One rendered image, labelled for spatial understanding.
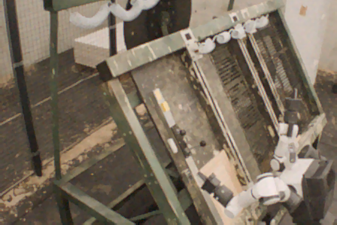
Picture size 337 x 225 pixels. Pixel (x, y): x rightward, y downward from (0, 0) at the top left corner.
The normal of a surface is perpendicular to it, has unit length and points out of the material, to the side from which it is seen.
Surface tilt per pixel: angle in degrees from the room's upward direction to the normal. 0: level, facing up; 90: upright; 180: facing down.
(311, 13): 90
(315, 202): 90
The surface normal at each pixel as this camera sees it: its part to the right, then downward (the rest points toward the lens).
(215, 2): -0.44, 0.41
